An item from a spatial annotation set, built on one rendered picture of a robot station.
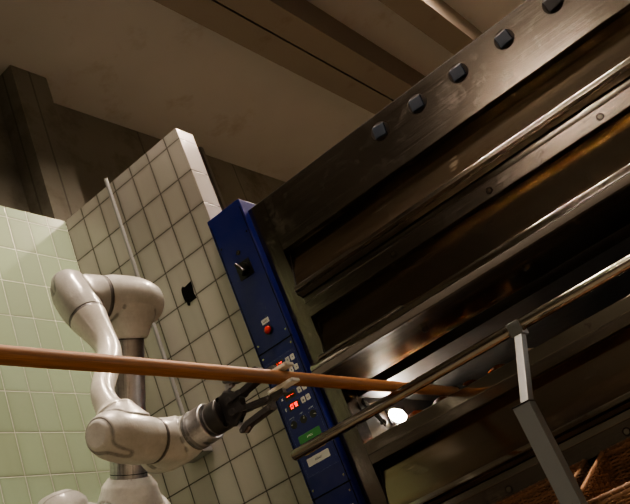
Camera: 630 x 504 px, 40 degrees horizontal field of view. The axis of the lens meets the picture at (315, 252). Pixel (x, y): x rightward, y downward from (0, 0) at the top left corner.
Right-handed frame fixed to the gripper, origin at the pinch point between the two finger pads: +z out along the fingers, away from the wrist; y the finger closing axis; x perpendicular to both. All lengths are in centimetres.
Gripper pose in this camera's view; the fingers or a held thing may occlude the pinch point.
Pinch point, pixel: (280, 378)
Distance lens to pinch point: 187.3
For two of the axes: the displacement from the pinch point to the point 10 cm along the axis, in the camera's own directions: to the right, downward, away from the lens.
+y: 3.6, 8.4, -4.1
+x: -5.4, -1.7, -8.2
